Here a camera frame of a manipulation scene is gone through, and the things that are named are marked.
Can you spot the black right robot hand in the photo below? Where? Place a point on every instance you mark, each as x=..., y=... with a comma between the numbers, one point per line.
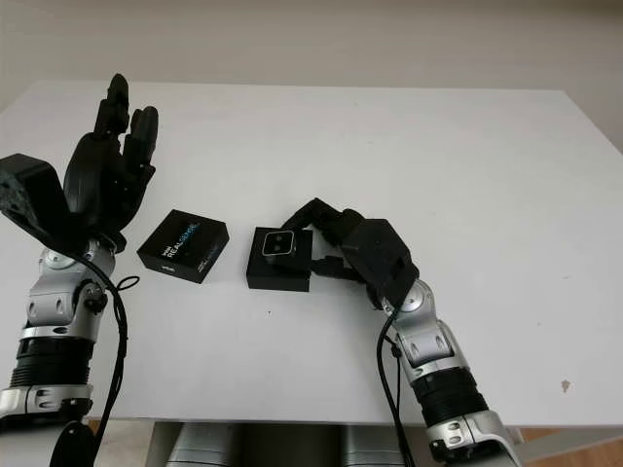
x=323, y=214

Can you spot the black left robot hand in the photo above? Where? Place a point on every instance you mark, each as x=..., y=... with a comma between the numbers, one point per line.
x=97, y=180

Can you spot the silver depth camera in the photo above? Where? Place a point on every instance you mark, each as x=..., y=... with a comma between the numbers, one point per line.
x=278, y=245

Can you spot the black Intel RealSense box lid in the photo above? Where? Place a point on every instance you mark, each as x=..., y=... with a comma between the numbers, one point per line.
x=182, y=243

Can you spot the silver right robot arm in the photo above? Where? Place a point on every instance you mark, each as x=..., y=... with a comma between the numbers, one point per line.
x=438, y=350

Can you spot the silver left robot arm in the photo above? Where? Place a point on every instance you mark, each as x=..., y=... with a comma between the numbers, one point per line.
x=53, y=301

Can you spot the black box base with foam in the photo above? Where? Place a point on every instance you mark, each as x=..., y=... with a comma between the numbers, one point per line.
x=280, y=278

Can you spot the gray left robot thigh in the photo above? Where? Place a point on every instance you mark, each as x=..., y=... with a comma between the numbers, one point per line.
x=202, y=447

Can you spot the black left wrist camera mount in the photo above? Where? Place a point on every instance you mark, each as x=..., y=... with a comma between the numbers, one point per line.
x=34, y=194

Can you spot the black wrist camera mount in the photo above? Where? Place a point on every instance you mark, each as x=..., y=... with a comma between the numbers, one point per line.
x=34, y=194
x=379, y=253

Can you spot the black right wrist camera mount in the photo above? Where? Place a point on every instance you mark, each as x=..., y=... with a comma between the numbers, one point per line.
x=379, y=253

